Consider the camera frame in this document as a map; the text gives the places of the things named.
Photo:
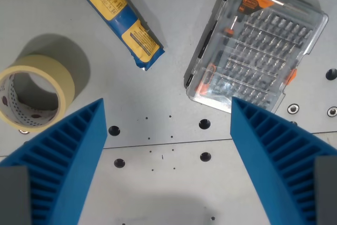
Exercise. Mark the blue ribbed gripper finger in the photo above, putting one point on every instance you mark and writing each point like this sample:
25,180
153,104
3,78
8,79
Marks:
273,154
71,156

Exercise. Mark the blue and yellow bag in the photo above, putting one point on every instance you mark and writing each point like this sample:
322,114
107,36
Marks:
119,17

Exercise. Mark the silver table bolt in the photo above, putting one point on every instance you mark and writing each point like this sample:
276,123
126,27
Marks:
24,131
332,111
293,109

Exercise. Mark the beige masking tape roll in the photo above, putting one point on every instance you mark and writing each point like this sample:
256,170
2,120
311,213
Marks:
31,92

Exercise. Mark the clear screwdriver bit set case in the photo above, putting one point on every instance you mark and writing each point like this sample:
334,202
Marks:
254,48

